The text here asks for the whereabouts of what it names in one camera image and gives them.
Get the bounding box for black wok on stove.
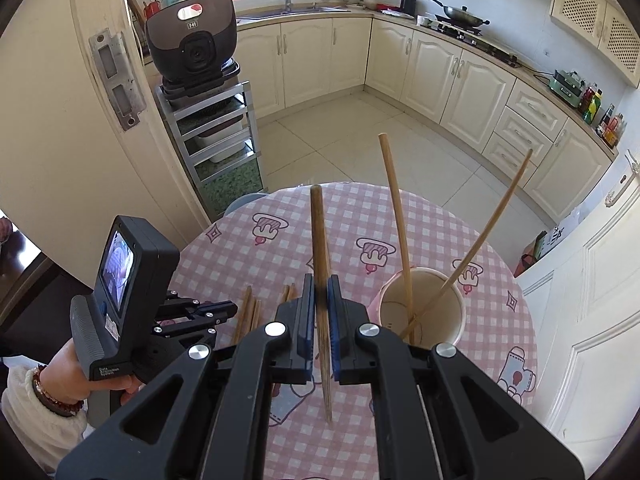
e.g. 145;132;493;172
432;0;490;28

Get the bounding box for pink cylindrical utensil cup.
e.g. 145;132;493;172
367;266;466;349

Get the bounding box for kitchen cabinets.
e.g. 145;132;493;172
550;0;639;88
235;16;616;221

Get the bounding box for lower kitchen cabinets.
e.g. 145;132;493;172
235;16;616;221

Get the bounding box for pink checkered tablecloth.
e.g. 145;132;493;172
171;182;537;479

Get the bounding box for dark rice cooker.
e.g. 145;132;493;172
145;0;241;103

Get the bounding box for green toaster appliance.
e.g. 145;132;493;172
548;70;585;108

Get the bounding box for door handle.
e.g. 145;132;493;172
604;150;639;208

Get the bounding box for upper kitchen cabinets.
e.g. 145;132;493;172
550;0;639;88

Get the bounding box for green bottle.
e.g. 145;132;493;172
582;89;603;125

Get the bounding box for white door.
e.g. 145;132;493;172
518;177;639;478

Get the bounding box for gas stove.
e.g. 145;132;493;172
427;21;522;68

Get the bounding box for person left hand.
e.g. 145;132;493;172
39;339;142;404

